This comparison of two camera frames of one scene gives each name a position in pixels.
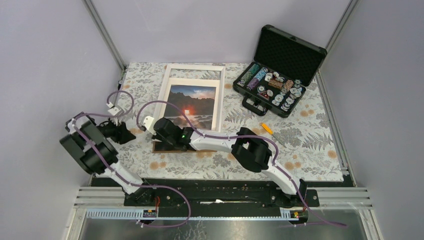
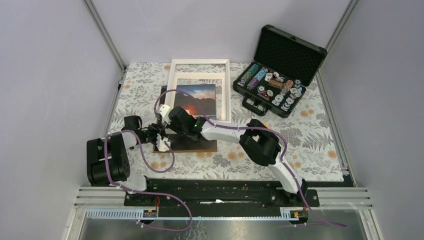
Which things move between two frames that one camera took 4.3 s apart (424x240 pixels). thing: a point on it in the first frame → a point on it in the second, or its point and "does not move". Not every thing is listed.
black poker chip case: [285, 65] does not move
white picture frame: [215, 68] → [169, 100]
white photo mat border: [199, 82] → [202, 75]
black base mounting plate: [212, 193] does not move
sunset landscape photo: [198, 103] does not move
